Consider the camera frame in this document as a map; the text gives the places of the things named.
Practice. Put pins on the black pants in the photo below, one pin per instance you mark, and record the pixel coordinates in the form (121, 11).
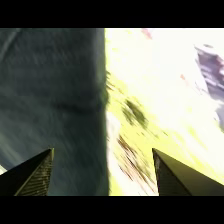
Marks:
(50, 93)

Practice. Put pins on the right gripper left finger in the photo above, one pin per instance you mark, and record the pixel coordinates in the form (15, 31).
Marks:
(26, 178)

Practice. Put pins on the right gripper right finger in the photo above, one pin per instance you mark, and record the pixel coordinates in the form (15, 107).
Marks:
(180, 180)

